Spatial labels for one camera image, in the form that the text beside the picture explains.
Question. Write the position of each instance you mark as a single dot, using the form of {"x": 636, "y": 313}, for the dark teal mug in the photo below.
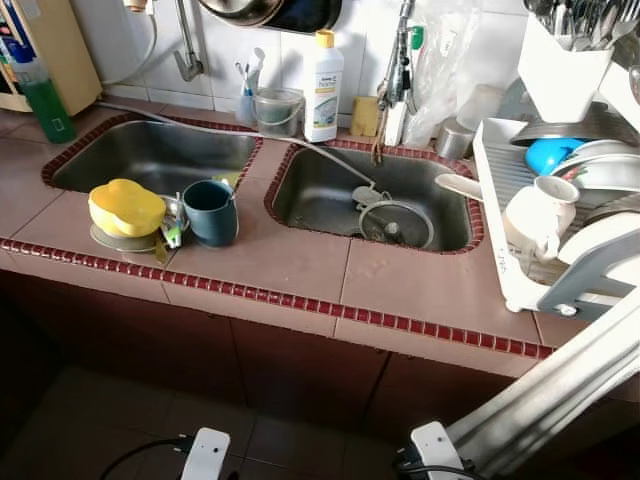
{"x": 212, "y": 215}

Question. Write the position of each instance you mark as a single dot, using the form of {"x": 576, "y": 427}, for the white green plastic tongs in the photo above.
{"x": 173, "y": 238}

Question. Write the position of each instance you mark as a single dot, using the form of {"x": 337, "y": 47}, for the yellow plastic bowl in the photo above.
{"x": 125, "y": 208}

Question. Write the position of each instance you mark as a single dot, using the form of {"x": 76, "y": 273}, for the small steel bowl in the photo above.
{"x": 120, "y": 243}

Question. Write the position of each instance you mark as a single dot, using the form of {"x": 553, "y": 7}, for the white plate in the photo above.
{"x": 605, "y": 170}

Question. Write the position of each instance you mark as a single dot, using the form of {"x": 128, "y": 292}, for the plain white mug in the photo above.
{"x": 540, "y": 215}

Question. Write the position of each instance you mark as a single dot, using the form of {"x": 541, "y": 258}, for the blue bowl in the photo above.
{"x": 550, "y": 155}

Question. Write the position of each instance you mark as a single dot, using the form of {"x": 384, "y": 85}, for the large steel mixing bowl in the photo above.
{"x": 570, "y": 125}

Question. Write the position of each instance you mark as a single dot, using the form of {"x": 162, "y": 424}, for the white dish rack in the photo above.
{"x": 500, "y": 230}

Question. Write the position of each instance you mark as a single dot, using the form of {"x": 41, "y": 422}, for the white folded drying rack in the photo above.
{"x": 560, "y": 370}

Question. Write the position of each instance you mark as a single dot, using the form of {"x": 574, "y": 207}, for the white cutlery holder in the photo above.
{"x": 560, "y": 80}

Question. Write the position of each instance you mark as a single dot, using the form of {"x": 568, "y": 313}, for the small steel cup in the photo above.
{"x": 455, "y": 140}

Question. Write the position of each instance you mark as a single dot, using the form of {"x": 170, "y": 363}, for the clear plastic bag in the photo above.
{"x": 445, "y": 70}

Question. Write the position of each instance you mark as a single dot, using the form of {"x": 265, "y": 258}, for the chrome pull-out sprayer faucet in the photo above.
{"x": 398, "y": 70}

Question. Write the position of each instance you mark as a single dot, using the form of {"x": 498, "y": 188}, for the mustard sponge block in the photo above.
{"x": 365, "y": 118}

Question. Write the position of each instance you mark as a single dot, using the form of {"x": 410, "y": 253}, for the steel sink basin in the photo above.
{"x": 150, "y": 155}
{"x": 320, "y": 200}

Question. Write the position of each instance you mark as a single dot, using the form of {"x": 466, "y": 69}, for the white detergent bottle yellow cap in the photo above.
{"x": 323, "y": 95}

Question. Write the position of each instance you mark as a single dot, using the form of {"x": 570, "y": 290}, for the clear toothbrush cup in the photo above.
{"x": 246, "y": 108}

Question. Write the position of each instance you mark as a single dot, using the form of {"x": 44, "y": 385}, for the blue white toothbrush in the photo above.
{"x": 252, "y": 72}

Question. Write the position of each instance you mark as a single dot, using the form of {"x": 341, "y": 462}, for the hanging metal pan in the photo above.
{"x": 270, "y": 12}

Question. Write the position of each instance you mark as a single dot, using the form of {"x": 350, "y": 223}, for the thin white filter tube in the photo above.
{"x": 148, "y": 55}

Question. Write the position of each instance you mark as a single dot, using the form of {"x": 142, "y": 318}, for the cream tap water filter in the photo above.
{"x": 137, "y": 5}

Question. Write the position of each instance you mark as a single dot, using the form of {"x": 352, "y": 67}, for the green dish soap bottle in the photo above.
{"x": 45, "y": 108}

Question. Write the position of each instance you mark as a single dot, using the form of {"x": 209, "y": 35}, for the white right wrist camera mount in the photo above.
{"x": 437, "y": 450}

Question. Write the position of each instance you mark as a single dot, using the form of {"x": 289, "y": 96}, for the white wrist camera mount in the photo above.
{"x": 437, "y": 450}
{"x": 207, "y": 455}

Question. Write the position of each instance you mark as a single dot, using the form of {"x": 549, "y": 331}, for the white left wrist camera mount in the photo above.
{"x": 207, "y": 455}

